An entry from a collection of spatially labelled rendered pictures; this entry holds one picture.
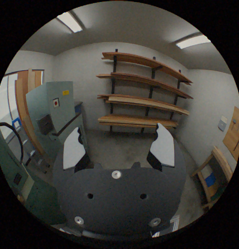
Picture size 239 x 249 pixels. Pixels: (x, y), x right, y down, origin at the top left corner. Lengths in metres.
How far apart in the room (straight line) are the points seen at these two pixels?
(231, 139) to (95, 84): 3.65
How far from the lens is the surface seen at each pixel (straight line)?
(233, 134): 2.42
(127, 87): 1.90
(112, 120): 1.58
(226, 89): 2.62
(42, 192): 0.90
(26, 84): 2.28
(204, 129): 2.56
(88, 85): 2.03
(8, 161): 0.79
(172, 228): 1.54
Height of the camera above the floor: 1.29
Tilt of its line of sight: 29 degrees down
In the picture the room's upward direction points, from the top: 5 degrees clockwise
